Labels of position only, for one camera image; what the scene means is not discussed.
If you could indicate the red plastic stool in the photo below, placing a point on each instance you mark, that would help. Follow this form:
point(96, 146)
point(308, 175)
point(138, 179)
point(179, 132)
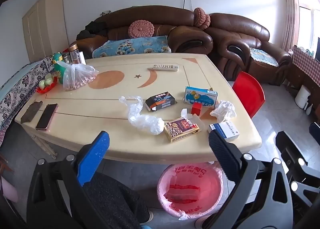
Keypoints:
point(248, 91)

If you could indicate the smartphone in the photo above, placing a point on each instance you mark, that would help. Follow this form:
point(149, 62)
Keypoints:
point(46, 116)

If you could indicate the blue floral cushion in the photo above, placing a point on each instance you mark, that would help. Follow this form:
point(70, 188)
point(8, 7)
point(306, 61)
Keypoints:
point(130, 46)

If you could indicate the white remote control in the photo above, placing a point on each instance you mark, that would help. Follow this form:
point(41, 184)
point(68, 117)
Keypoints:
point(163, 67)

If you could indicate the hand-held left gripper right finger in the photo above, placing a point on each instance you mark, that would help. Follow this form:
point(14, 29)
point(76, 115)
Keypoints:
point(222, 152)

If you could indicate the round pink cushion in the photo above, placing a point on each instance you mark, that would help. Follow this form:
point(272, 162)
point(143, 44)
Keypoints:
point(199, 16)
point(208, 21)
point(141, 29)

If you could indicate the patterned bed cloth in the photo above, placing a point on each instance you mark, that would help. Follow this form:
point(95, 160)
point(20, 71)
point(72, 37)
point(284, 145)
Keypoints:
point(17, 81)

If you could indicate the glass jar with gold lid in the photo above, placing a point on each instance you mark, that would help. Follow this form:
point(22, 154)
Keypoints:
point(74, 53)

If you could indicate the white and blue small box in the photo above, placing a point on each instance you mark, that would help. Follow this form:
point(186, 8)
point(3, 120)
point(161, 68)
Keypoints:
point(228, 130)

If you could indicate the red checked tablecloth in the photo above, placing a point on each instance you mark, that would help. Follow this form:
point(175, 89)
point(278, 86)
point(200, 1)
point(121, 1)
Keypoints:
point(306, 62)

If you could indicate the crumpled clear plastic bag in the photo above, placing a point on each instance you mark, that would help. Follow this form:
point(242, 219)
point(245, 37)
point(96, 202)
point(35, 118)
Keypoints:
point(143, 120)

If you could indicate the black cardboard box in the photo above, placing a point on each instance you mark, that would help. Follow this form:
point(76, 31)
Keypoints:
point(160, 101)

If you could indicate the dark wallet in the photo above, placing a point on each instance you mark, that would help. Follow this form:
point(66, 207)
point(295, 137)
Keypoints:
point(31, 112)

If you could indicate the brown leather armchair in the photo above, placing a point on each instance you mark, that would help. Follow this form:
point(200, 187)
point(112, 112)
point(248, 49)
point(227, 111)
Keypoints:
point(240, 33)

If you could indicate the blue armchair seat cloth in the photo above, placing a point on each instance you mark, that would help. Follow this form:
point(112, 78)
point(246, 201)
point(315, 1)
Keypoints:
point(263, 56)

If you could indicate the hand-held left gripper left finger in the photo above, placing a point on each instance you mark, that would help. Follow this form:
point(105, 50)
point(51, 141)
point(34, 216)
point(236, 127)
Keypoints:
point(96, 153)

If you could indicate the plastic bag of peanuts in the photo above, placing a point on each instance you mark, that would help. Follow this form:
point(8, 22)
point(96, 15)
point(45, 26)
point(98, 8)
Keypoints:
point(76, 77)

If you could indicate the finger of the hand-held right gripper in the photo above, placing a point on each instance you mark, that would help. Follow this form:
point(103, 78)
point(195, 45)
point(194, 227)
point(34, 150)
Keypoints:
point(287, 146)

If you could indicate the brown leather sofa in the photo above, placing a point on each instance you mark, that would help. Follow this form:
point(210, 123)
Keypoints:
point(160, 16)

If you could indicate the small red box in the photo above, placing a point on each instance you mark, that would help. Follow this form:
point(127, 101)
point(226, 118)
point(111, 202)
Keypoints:
point(197, 108)

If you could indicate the pink trash bin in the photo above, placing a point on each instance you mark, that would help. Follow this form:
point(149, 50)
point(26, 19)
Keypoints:
point(175, 209)

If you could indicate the red fruit tray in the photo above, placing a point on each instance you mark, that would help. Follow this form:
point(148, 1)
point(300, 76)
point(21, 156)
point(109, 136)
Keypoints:
point(46, 88)

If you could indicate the person's left leg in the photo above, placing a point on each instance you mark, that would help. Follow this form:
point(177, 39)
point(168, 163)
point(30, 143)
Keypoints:
point(117, 201)

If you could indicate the white round appliance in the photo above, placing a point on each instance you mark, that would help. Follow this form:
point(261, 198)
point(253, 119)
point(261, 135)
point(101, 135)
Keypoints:
point(302, 96)

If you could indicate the crumpled white tissue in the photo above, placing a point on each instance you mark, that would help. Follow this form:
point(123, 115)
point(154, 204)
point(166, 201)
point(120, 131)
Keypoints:
point(223, 111)

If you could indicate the pink curtain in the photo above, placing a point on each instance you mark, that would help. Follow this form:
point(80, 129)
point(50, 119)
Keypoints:
point(290, 13)

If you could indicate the black clothing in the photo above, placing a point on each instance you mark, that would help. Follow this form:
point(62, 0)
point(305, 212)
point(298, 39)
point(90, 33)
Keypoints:
point(93, 28)

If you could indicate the beige wardrobe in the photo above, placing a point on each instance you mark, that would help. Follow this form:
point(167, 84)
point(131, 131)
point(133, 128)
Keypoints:
point(45, 31)

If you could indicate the playing card box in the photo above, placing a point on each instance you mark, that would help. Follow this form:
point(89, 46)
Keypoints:
point(181, 130)

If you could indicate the blue and white medicine box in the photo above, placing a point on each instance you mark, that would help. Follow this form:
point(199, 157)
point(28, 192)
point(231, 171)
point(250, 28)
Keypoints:
point(200, 97)

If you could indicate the window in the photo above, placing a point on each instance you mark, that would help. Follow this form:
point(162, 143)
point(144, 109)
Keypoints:
point(306, 23)

